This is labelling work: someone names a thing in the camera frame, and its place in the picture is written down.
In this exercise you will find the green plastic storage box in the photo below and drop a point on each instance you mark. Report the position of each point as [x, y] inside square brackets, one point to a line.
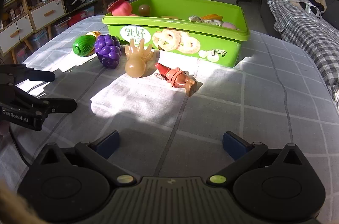
[177, 26]

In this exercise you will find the plaid sofa blanket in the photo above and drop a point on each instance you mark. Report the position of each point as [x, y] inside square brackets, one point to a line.
[314, 35]

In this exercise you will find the wooden white drawer cabinet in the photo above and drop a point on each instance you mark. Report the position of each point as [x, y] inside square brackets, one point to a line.
[29, 22]

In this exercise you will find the pink toy mushroom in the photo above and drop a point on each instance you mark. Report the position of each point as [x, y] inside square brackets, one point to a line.
[120, 8]

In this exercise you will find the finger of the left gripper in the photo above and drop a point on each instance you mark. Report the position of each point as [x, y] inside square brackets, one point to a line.
[59, 105]
[20, 72]

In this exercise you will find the green toy vegetable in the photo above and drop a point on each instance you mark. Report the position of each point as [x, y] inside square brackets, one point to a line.
[84, 45]

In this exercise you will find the red brown toy figure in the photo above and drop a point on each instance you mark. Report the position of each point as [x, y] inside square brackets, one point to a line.
[177, 78]

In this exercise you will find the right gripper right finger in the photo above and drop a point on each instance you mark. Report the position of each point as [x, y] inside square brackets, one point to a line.
[244, 154]

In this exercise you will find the orange toy fruit slice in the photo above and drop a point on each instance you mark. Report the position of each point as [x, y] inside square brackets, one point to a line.
[212, 17]

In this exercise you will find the tan toy hand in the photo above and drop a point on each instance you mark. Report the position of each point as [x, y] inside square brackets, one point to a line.
[137, 58]

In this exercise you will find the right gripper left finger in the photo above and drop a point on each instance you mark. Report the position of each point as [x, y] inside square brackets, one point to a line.
[96, 154]

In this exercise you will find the purple toy grapes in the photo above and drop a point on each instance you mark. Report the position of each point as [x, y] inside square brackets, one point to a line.
[108, 50]

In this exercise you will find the grey checked table cloth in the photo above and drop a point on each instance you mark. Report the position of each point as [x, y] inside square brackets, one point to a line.
[274, 95]

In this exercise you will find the black white clothing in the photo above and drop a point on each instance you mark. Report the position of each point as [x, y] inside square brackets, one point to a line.
[312, 7]

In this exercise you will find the dark grey sofa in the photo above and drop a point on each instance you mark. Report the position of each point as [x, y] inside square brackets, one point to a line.
[330, 15]

